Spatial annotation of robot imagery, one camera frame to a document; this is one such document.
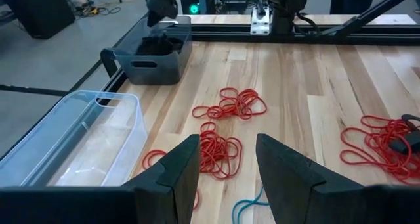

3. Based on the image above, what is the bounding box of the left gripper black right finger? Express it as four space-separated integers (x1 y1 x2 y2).
255 133 420 224

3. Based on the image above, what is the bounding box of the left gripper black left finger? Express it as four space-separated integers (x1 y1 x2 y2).
0 133 201 224

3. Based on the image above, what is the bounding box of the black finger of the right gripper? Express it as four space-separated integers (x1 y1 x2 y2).
146 0 165 28
162 0 180 20

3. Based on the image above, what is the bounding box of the black rubber band heap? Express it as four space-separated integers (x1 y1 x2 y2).
135 32 184 56

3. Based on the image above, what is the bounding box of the teal rubber band pile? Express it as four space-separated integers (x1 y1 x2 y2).
231 185 270 224

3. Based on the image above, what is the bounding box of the wide black rubber band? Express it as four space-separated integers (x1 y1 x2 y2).
400 113 420 130
388 129 420 155

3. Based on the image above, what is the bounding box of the red rubber band pile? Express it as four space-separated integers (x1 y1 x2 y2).
191 87 268 120
142 121 243 181
339 114 420 186

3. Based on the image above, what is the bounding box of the black device green light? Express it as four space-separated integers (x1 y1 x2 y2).
180 0 208 15

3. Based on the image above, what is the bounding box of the clear plastic basket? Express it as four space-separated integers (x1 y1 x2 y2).
0 89 148 189

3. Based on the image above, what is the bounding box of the grey plastic basket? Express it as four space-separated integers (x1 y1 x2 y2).
113 15 194 86

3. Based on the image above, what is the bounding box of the black floor cabinet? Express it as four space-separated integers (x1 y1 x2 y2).
0 0 76 40

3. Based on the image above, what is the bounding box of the black floor tape line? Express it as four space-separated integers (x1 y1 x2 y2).
0 84 70 97

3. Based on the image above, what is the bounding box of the black aluminium table frame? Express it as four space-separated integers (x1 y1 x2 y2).
68 0 420 106

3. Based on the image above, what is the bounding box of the black frame bracket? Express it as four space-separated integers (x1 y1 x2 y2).
100 47 119 79

